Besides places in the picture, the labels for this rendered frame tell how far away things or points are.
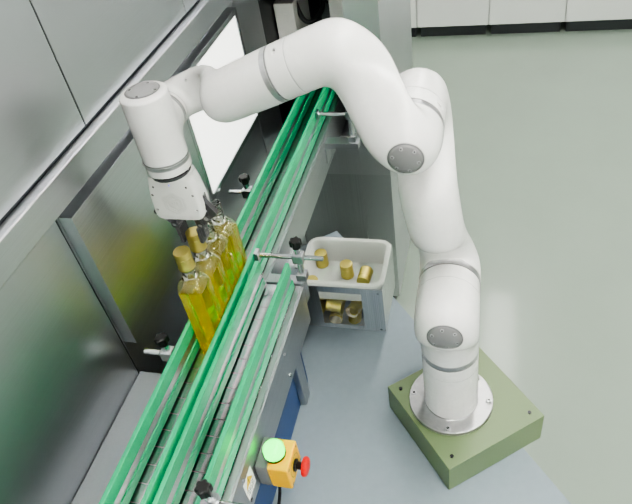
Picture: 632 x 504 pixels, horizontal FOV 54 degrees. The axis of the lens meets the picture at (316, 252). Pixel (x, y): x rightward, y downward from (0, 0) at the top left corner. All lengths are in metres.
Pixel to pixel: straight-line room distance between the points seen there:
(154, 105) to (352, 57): 0.35
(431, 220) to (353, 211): 1.41
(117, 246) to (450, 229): 0.64
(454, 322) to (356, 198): 1.33
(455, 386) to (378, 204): 1.17
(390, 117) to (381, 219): 1.57
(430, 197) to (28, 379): 0.73
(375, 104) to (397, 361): 0.93
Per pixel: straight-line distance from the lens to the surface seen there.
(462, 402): 1.44
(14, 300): 1.11
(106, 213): 1.24
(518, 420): 1.51
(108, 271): 1.26
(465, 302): 1.16
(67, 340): 1.23
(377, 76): 0.93
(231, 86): 1.01
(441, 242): 1.10
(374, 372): 1.69
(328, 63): 0.94
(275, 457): 1.28
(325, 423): 1.62
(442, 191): 1.05
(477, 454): 1.46
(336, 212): 2.48
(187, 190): 1.18
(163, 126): 1.11
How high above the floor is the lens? 2.11
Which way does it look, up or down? 42 degrees down
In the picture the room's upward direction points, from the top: 11 degrees counter-clockwise
